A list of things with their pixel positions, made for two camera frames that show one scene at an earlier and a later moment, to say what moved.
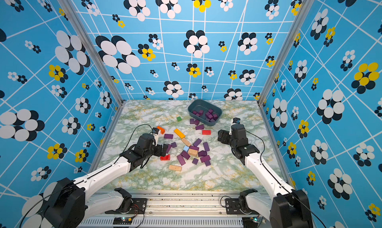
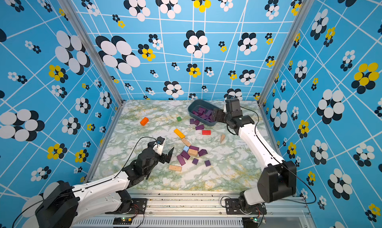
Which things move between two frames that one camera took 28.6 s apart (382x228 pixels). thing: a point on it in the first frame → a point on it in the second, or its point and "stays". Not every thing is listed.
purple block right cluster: [202, 153] stays
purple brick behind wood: [195, 148] stays
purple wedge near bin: [200, 127] stays
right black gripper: [224, 134] → [221, 113]
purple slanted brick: [185, 155] stays
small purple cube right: [207, 163] stays
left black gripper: [164, 152] → [164, 159]
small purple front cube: [195, 161] stays
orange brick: [162, 130] → [144, 121]
